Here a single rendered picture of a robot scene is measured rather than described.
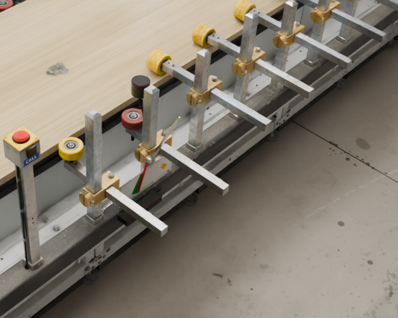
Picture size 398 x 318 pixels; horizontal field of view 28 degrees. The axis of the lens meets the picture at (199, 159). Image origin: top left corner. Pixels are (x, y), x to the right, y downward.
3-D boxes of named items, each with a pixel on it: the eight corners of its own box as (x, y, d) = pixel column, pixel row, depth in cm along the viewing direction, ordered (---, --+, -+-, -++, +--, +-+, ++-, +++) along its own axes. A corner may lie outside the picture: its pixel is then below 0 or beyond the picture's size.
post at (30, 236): (43, 262, 245) (35, 157, 214) (31, 271, 242) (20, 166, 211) (33, 255, 247) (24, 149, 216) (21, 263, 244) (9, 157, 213)
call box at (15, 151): (42, 159, 215) (40, 137, 210) (21, 171, 211) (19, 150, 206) (24, 146, 218) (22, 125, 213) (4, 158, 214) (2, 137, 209)
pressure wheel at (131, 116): (148, 139, 276) (150, 114, 268) (132, 150, 271) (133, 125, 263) (132, 129, 279) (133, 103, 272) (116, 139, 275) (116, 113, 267)
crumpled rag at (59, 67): (65, 62, 287) (65, 56, 286) (71, 72, 283) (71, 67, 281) (42, 66, 284) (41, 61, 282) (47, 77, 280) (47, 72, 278)
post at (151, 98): (153, 194, 280) (160, 87, 247) (146, 199, 278) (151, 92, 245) (146, 189, 281) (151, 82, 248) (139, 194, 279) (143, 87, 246)
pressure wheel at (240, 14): (253, 0, 310) (241, 16, 309) (258, 11, 318) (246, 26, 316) (242, -6, 313) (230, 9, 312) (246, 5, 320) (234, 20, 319)
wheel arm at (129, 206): (167, 233, 245) (168, 224, 242) (160, 240, 243) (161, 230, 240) (71, 164, 264) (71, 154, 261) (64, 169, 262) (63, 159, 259)
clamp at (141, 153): (171, 146, 271) (172, 135, 267) (144, 166, 263) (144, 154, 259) (159, 139, 273) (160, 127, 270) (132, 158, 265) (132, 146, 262)
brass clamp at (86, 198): (120, 190, 258) (120, 178, 254) (90, 211, 250) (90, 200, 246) (107, 180, 260) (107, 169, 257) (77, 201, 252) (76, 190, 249)
